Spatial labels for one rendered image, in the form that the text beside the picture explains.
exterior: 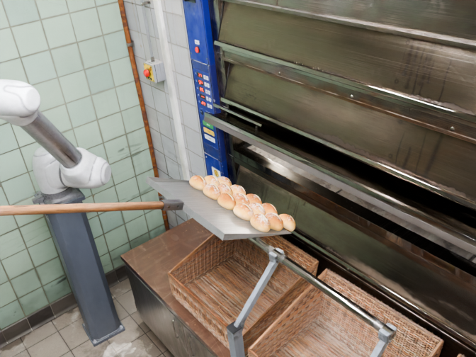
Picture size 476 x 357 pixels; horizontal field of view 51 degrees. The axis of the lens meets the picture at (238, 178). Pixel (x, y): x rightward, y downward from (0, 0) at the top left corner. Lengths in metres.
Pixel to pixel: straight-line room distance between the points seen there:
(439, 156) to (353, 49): 0.44
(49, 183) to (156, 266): 0.70
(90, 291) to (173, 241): 0.54
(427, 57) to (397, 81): 0.11
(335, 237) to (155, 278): 1.02
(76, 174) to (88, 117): 0.67
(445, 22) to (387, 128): 0.40
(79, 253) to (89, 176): 0.55
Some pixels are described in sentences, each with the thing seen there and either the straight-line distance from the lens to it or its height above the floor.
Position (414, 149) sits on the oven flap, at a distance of 1.67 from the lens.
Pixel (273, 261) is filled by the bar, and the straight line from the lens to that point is 1.80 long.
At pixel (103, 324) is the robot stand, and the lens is 3.18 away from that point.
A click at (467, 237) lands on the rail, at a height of 1.43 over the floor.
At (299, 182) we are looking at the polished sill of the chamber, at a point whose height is 1.18.
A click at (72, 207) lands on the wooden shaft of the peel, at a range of 1.71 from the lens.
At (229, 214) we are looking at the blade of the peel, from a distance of 2.00.
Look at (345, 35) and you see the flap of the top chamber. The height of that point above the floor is 1.85.
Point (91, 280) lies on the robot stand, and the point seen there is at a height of 0.47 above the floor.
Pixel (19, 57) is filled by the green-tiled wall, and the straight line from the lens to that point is 2.81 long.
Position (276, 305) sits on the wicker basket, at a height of 0.76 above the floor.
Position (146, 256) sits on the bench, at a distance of 2.82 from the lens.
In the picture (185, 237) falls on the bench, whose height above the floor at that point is 0.58.
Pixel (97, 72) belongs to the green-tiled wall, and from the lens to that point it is 2.97.
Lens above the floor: 2.34
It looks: 32 degrees down
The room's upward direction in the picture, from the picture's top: 6 degrees counter-clockwise
